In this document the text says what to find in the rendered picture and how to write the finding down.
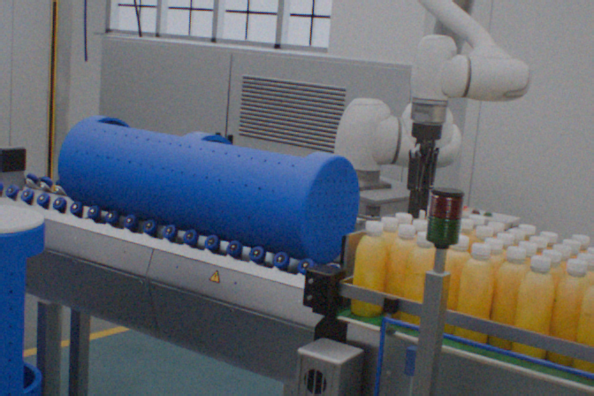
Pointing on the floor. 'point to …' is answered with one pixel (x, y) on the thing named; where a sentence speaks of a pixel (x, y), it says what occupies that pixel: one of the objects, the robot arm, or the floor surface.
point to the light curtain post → (57, 106)
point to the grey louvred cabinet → (253, 95)
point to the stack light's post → (430, 333)
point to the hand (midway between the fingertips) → (418, 203)
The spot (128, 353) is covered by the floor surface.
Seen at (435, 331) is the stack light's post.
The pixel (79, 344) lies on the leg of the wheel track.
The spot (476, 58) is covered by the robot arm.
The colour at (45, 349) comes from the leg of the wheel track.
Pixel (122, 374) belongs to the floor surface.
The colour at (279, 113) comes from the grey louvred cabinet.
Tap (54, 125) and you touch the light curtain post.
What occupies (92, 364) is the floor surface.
